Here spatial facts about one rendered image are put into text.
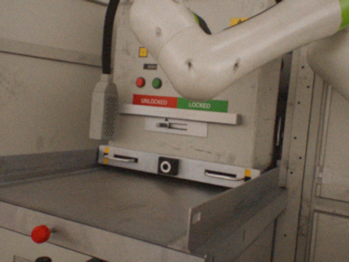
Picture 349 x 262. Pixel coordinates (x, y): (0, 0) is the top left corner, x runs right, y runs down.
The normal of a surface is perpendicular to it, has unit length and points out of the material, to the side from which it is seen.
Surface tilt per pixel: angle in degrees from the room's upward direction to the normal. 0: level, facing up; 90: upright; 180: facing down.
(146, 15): 93
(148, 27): 102
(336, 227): 90
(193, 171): 90
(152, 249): 90
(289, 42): 119
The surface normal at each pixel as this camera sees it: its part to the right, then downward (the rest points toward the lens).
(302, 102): -0.45, 0.00
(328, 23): 0.46, 0.51
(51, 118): 0.59, 0.10
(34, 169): 0.89, 0.11
